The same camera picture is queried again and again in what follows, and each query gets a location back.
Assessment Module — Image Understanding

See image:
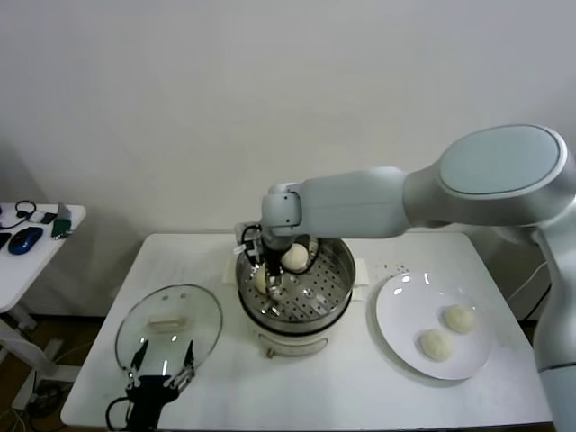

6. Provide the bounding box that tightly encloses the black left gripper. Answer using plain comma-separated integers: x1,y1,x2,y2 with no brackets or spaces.
124,339,196,432

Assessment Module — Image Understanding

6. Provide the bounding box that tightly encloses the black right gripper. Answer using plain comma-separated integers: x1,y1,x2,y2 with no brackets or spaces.
245,240,287,303

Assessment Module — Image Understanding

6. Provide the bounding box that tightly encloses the white steamed baozi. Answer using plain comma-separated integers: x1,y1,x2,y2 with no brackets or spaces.
252,264,270,294
418,328,455,362
281,242,311,274
443,303,476,335

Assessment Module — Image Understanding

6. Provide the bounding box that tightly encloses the round glass pot lid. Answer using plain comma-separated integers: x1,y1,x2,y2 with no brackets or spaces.
114,283,225,378

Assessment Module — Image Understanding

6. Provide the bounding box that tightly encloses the stainless steel steamer basket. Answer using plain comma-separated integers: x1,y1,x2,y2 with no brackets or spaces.
223,233,371,325

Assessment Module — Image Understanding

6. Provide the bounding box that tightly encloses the white electric cooker pot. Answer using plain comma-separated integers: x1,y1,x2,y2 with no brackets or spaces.
238,292,364,361

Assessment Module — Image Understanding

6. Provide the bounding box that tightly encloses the white oval plate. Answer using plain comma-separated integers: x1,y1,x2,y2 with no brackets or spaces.
375,270,495,382

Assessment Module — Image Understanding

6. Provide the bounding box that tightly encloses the white side table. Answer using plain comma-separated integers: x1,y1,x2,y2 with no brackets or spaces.
0,204,88,406

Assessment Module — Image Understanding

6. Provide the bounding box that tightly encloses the green and grey tool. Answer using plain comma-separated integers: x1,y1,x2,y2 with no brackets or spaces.
50,202,75,241

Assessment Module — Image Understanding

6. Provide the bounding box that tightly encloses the blue computer mouse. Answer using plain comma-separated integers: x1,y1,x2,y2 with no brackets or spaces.
9,226,45,256

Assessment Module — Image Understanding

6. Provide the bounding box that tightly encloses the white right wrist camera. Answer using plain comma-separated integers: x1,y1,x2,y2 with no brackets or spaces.
232,220,266,258

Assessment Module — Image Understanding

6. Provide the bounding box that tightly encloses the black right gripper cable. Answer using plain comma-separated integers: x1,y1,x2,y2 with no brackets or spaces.
301,238,323,275

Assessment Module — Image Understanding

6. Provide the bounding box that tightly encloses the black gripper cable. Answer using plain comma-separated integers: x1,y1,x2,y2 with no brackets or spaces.
105,395,136,432
301,238,323,275

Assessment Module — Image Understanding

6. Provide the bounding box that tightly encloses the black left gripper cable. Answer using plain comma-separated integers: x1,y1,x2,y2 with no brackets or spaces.
105,395,136,432

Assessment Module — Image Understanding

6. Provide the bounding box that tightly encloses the black floor cable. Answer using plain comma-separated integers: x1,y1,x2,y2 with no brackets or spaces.
33,373,67,413

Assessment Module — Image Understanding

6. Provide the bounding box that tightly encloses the black looped cable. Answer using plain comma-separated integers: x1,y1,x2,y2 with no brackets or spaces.
0,200,38,229

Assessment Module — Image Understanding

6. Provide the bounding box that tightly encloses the white wall cable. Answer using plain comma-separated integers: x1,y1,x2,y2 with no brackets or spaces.
508,260,548,301

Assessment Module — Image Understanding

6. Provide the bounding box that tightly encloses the black power cable with plug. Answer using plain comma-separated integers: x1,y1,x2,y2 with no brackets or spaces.
521,281,553,321

